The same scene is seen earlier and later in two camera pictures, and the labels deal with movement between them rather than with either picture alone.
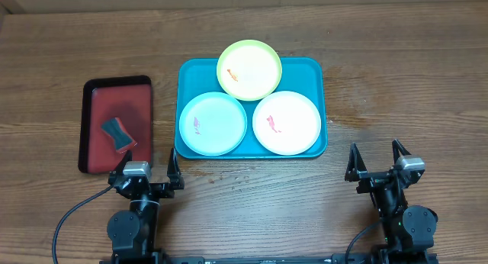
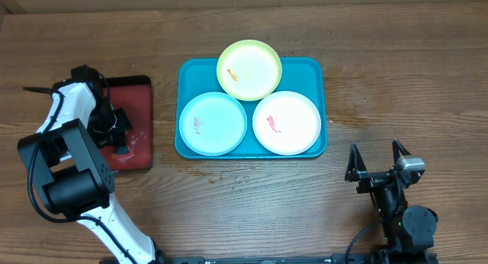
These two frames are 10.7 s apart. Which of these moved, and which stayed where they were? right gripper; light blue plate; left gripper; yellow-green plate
Moved: left gripper
Stayed: yellow-green plate; right gripper; light blue plate
